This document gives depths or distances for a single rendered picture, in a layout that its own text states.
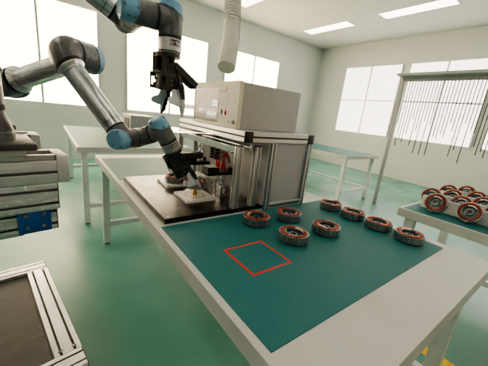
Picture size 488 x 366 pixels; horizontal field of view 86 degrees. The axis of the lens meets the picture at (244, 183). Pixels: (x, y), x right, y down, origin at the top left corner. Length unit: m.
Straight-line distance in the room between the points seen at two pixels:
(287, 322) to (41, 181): 0.84
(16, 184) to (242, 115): 0.84
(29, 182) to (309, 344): 0.90
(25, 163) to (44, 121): 4.82
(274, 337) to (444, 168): 6.81
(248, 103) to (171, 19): 0.47
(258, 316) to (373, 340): 0.25
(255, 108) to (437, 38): 6.71
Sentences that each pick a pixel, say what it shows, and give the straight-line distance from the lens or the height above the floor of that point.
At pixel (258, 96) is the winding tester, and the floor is 1.27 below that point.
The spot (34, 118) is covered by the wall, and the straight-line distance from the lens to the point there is 5.84.
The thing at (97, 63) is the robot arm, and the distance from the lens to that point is 1.34.
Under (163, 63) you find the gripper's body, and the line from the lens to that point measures 0.98.
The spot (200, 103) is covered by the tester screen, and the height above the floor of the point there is 1.21.
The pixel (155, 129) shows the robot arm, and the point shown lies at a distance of 1.14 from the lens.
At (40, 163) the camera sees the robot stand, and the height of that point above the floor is 0.97.
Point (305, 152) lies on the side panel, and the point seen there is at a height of 1.03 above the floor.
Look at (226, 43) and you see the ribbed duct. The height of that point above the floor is 1.77.
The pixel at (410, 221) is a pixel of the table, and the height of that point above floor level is 0.67.
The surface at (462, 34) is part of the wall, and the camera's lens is 7.60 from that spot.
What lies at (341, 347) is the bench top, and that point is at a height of 0.75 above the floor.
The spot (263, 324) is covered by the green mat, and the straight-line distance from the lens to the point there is 0.65.
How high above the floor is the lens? 1.19
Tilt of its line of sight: 15 degrees down
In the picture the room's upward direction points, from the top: 6 degrees clockwise
